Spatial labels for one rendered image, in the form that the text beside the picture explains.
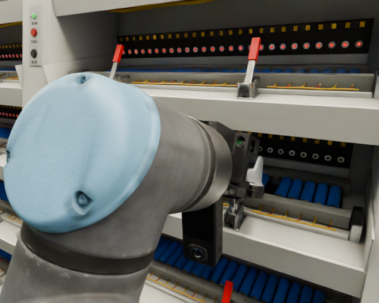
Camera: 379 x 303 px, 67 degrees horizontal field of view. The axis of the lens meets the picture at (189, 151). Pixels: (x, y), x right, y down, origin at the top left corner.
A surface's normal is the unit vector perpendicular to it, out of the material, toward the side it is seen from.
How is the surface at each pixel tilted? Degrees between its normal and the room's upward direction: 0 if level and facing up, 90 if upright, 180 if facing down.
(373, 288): 90
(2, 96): 108
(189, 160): 83
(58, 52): 90
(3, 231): 18
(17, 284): 78
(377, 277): 90
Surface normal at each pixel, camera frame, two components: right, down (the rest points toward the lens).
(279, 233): -0.07, -0.92
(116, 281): 0.63, 0.24
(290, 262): -0.48, 0.38
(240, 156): -0.46, -0.12
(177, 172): 0.84, 0.25
